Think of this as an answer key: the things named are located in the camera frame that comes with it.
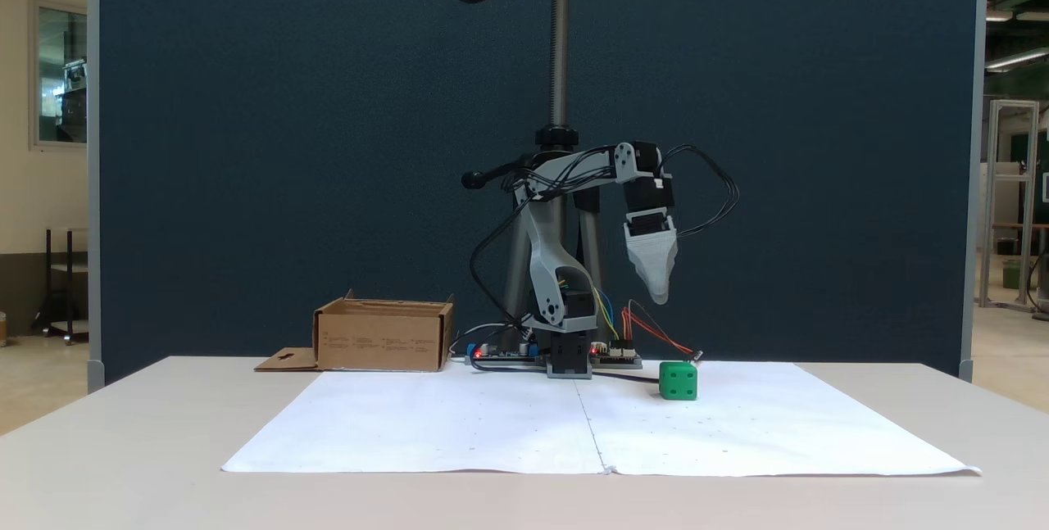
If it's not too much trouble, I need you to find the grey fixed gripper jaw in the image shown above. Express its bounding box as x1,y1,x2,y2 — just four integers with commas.
626,237,680,306

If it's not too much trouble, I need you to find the green die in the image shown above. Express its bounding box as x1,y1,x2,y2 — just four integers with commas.
659,361,699,401

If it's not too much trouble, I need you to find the motor driver circuit board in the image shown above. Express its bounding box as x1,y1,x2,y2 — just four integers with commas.
590,340,644,369

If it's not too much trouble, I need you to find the blue power circuit board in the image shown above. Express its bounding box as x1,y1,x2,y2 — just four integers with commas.
464,340,543,366

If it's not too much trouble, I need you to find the white paper sheet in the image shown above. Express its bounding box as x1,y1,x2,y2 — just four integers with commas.
221,362,983,478

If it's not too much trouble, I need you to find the brown cardboard box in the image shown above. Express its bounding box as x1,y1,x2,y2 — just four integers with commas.
254,291,456,374

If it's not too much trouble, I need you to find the ceiling strip light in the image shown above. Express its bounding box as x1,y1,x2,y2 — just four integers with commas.
986,47,1049,72

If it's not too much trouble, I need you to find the dark blue partition panel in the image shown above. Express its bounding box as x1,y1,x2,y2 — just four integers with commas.
88,0,987,390

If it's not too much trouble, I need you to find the black metal shelf cart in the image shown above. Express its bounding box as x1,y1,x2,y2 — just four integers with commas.
31,226,89,346

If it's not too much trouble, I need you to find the red orange wire bundle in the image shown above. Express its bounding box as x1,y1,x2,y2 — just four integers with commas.
620,301,697,357

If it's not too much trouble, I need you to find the yellow jumper wire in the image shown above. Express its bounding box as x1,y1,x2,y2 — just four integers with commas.
595,291,621,344

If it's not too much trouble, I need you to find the black gripper motor cable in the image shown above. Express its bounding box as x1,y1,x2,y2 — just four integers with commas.
662,144,741,238

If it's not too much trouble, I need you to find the black cable with white connector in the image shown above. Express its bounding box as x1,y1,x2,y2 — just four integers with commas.
590,350,704,386

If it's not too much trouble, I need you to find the black shoulder motor cable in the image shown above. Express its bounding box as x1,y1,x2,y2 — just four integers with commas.
470,194,543,328

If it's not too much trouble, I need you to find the grey camera tripod stand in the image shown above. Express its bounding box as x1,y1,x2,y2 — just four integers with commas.
461,0,614,351

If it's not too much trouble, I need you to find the aluminium profile frame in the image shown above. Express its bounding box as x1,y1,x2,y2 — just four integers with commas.
979,99,1043,311

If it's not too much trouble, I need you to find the framed wall window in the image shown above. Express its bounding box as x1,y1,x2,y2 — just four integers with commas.
30,0,89,151

